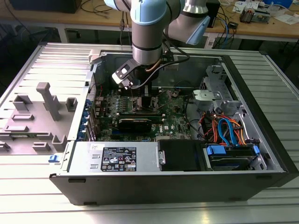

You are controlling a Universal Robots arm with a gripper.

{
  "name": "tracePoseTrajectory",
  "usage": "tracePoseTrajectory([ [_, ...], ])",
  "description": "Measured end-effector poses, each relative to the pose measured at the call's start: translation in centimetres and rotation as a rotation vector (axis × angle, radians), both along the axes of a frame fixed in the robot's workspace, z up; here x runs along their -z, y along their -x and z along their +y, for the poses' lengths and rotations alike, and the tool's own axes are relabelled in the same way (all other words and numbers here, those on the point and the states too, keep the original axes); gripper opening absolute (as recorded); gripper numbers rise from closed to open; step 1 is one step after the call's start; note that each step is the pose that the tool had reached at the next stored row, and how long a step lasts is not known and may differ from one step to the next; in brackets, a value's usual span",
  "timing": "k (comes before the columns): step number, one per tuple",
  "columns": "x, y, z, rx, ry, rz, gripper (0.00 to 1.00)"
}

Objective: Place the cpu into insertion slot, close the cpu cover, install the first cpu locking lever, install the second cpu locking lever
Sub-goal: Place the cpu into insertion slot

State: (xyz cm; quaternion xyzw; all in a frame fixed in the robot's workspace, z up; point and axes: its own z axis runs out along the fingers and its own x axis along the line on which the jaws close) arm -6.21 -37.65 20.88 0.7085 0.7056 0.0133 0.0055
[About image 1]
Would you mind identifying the CPU socket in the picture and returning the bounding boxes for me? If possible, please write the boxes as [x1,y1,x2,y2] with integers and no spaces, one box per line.
[132,97,156,112]

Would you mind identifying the black drive bay cover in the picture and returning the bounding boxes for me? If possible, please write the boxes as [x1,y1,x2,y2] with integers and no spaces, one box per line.
[157,139,206,172]

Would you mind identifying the black graphics card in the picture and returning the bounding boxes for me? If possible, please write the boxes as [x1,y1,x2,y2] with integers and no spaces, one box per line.
[116,118,153,134]

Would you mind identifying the green motherboard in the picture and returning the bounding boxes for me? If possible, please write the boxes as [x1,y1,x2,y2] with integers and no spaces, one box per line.
[95,86,194,143]

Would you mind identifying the silver disk bay cage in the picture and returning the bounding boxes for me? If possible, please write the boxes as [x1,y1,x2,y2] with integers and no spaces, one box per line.
[200,64,231,94]

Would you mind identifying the tall black box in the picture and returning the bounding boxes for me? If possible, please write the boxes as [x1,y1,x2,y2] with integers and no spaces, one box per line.
[206,0,221,28]

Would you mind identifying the black printed label sticker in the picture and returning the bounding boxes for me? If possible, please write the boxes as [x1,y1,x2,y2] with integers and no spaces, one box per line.
[100,146,137,173]

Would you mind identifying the wooden desk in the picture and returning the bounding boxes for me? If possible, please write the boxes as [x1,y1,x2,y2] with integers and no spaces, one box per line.
[0,0,299,43]

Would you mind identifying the hard disk in blue carrier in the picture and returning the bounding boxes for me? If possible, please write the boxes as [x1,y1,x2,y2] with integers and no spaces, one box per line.
[205,144,262,171]

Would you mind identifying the silver power supply box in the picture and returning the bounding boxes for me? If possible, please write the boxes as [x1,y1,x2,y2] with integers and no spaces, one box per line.
[67,141,162,174]

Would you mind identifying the metal heat sink cooler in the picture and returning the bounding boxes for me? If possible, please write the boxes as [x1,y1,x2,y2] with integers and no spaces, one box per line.
[240,7,256,24]

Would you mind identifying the black PC case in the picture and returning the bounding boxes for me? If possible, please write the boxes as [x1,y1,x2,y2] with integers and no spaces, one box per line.
[49,48,299,206]

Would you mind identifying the black monitor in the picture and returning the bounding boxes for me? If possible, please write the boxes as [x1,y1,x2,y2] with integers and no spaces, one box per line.
[10,0,83,14]

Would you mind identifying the grey parts rack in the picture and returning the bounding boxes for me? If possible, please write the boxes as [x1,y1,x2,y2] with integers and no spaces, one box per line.
[0,82,78,156]

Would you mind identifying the grey circuit board unit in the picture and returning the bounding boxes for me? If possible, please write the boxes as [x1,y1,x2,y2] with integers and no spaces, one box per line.
[254,7,272,23]

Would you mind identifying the white paper sheets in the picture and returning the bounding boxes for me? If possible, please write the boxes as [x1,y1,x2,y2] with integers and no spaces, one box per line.
[273,13,299,26]

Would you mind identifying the black camera cable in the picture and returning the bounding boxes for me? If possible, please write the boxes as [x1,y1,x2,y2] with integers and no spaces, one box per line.
[129,35,191,91]

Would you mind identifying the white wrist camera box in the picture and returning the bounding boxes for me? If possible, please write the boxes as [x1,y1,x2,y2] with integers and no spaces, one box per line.
[111,59,136,91]

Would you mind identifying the silver metal bracket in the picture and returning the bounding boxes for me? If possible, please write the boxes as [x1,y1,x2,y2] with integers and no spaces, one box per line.
[192,89,223,111]

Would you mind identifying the red orange wire bundle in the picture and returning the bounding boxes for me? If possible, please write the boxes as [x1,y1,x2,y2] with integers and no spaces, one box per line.
[201,113,220,141]

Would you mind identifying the blue cable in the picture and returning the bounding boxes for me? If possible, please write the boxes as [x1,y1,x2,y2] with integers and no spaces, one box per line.
[222,20,231,45]

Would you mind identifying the blue flat wire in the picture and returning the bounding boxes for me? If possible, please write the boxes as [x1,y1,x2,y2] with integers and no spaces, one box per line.
[216,118,237,147]

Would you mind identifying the orange flat wire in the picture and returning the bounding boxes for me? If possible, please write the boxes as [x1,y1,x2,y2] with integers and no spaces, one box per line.
[233,119,248,146]

